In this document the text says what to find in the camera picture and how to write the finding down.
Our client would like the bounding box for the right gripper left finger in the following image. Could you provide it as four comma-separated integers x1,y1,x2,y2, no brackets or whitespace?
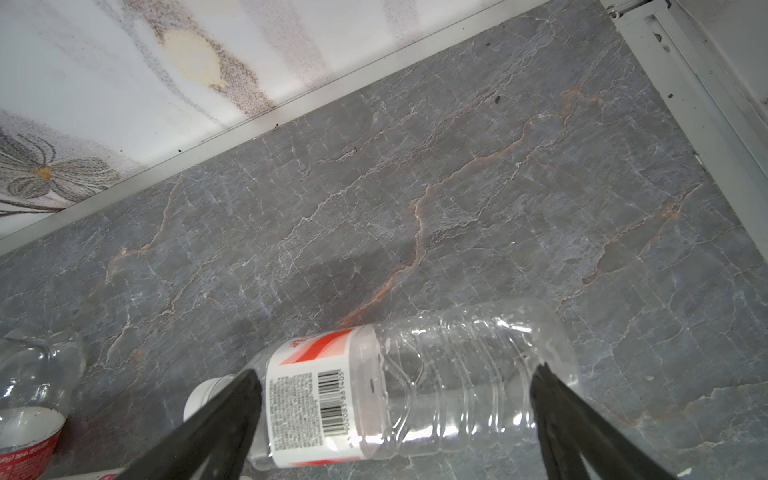
118,369,262,480

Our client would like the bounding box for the small bottle red white cap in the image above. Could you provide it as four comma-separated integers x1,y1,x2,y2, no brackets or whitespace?
1,330,86,479

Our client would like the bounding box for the clear bottle red white label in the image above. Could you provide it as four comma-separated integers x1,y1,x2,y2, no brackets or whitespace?
182,298,580,471

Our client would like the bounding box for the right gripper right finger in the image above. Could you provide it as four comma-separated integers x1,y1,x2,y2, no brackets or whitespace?
529,364,674,480

